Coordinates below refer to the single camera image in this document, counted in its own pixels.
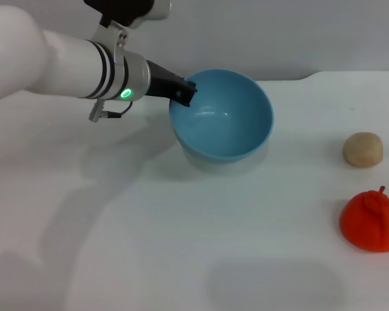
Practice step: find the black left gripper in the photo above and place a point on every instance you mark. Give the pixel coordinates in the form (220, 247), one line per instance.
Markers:
(159, 81)

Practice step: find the blue bowl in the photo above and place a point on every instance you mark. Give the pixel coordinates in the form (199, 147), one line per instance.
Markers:
(227, 129)

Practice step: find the orange knitted fruit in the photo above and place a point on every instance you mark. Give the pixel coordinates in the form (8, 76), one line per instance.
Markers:
(369, 223)

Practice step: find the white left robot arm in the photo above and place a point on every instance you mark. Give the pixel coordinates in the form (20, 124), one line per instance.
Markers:
(52, 64)

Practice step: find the beige round bun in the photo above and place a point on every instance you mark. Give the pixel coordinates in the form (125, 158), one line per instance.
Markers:
(363, 149)

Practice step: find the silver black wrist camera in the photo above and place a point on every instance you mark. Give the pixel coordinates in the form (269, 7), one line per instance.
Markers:
(139, 9)

